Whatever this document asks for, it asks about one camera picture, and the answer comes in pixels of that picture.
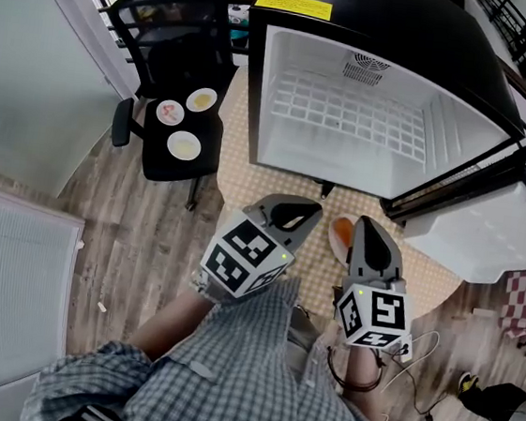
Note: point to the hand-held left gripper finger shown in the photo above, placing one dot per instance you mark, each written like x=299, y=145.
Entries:
x=287, y=202
x=305, y=233

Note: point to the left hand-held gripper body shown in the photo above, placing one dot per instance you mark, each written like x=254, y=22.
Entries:
x=243, y=259

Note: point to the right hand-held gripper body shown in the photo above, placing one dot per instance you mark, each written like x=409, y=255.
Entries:
x=373, y=316

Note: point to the person's left forearm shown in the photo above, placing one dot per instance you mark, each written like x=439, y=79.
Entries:
x=169, y=326

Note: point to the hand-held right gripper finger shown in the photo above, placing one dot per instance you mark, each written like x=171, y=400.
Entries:
x=394, y=262
x=356, y=253

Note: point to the small plate with pale food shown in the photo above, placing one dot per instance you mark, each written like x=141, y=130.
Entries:
x=184, y=145

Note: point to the person's checked shirt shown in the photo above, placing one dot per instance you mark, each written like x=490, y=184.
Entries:
x=235, y=371

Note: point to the small plate with red print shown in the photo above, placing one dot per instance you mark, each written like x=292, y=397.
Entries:
x=170, y=112

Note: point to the small plate with yellow food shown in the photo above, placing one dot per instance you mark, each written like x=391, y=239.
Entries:
x=201, y=99

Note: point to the person's right forearm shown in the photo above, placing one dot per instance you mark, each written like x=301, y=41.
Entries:
x=363, y=362

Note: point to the black mini fridge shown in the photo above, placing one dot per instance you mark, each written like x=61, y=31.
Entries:
x=398, y=17

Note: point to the small white floor scrap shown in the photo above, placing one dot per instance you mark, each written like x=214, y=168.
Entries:
x=102, y=307

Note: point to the white oval plate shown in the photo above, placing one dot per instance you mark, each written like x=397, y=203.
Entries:
x=336, y=251

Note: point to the white ribbed panel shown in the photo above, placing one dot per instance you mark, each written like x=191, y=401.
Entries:
x=3, y=293

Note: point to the black office chair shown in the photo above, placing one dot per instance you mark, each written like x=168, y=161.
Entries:
x=173, y=166

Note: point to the orange carrot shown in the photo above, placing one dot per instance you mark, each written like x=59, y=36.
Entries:
x=343, y=233

